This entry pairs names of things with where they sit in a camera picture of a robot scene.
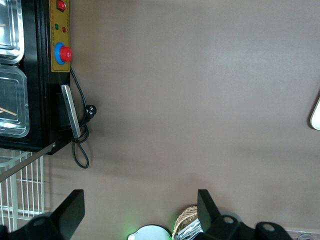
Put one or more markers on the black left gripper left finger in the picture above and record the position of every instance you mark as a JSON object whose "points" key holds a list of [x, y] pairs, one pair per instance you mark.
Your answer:
{"points": [[62, 220]]}

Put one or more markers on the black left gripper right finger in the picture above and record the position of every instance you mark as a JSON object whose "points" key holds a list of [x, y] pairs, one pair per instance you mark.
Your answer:
{"points": [[210, 220]]}

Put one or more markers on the aluminium foil tray stack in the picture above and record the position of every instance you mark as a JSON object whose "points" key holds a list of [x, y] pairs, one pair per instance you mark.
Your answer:
{"points": [[190, 230]]}

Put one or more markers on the steel tray with long stick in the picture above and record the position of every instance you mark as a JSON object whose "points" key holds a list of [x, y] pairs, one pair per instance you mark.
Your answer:
{"points": [[21, 87]]}

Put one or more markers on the beige serving tray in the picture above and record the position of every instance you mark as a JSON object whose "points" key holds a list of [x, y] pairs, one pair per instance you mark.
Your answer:
{"points": [[316, 117]]}

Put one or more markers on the steel tray with short stick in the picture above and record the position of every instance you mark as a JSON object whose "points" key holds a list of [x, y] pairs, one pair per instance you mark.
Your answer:
{"points": [[17, 25]]}

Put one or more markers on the light wicker basket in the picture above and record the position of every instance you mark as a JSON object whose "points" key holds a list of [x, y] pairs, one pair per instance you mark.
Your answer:
{"points": [[185, 215]]}

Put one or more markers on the clear acrylic bottle rack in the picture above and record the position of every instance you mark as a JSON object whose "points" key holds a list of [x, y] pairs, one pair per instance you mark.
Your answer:
{"points": [[307, 235]]}

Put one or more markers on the long wooden stick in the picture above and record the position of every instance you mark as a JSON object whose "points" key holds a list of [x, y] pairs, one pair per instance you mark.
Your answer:
{"points": [[10, 112]]}

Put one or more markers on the black sealing machine appliance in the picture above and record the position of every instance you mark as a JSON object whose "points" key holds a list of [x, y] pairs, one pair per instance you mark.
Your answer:
{"points": [[40, 75]]}

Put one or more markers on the red emergency stop button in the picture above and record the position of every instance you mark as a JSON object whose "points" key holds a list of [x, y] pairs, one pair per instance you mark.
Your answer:
{"points": [[65, 53]]}

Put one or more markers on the yellow control panel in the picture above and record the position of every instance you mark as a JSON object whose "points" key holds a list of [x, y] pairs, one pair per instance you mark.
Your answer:
{"points": [[61, 37]]}

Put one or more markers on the red rocker switch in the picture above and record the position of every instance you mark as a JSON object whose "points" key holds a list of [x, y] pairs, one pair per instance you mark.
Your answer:
{"points": [[61, 5]]}

